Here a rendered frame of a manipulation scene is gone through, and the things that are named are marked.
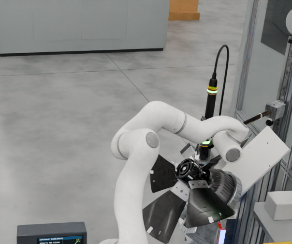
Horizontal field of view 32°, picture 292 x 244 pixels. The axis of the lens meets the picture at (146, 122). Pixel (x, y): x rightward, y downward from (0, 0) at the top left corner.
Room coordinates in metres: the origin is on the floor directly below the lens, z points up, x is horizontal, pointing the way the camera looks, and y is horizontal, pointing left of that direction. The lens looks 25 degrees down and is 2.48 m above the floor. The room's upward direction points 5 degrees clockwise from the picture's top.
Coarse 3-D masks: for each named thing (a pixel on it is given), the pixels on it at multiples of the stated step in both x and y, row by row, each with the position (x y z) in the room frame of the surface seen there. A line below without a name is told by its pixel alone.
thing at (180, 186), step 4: (176, 184) 2.17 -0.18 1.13; (180, 184) 2.17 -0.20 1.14; (172, 188) 2.16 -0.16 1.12; (176, 188) 2.16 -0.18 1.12; (180, 188) 2.15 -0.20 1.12; (184, 188) 2.15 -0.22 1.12; (188, 188) 2.15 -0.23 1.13; (176, 192) 2.15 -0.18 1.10; (180, 192) 2.14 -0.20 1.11; (184, 192) 2.14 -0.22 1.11; (188, 192) 2.14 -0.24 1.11; (180, 196) 2.13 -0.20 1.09; (184, 196) 2.13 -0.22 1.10; (188, 196) 2.13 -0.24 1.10; (184, 200) 2.12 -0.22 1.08
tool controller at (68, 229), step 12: (24, 228) 1.59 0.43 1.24; (36, 228) 1.60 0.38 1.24; (48, 228) 1.60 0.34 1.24; (60, 228) 1.60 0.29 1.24; (72, 228) 1.61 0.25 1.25; (84, 228) 1.61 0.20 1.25; (24, 240) 1.52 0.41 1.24; (36, 240) 1.53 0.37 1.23; (48, 240) 1.54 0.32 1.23; (60, 240) 1.55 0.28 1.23; (72, 240) 1.56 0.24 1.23; (84, 240) 1.57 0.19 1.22
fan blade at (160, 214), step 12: (168, 192) 2.15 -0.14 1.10; (156, 204) 2.12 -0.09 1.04; (168, 204) 2.11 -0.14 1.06; (180, 204) 2.10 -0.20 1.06; (144, 216) 2.10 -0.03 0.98; (156, 216) 2.08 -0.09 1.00; (168, 216) 2.07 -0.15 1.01; (156, 228) 2.04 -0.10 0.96; (168, 228) 2.03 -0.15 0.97; (168, 240) 1.98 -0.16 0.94
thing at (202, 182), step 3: (201, 180) 2.13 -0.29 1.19; (204, 180) 2.14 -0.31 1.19; (189, 183) 2.10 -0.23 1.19; (192, 183) 2.10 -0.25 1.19; (195, 183) 2.10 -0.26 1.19; (201, 183) 2.11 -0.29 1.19; (204, 183) 2.11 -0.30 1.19; (192, 186) 2.08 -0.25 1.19; (195, 186) 2.08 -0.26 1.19; (198, 186) 2.08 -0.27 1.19; (201, 186) 2.09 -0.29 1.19; (204, 186) 2.09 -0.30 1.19; (207, 186) 2.09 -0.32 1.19
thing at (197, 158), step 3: (210, 144) 2.11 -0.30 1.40; (210, 147) 2.10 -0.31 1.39; (213, 147) 2.12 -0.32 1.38; (207, 150) 2.11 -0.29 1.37; (210, 150) 2.12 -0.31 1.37; (207, 153) 2.11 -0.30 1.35; (195, 156) 2.11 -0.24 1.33; (198, 156) 2.11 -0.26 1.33; (207, 156) 2.11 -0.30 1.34; (195, 159) 2.09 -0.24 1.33; (198, 159) 2.09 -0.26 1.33; (207, 159) 2.09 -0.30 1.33; (198, 162) 2.07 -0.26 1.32; (201, 162) 2.07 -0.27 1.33; (204, 162) 2.07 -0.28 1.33; (207, 162) 2.07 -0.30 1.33
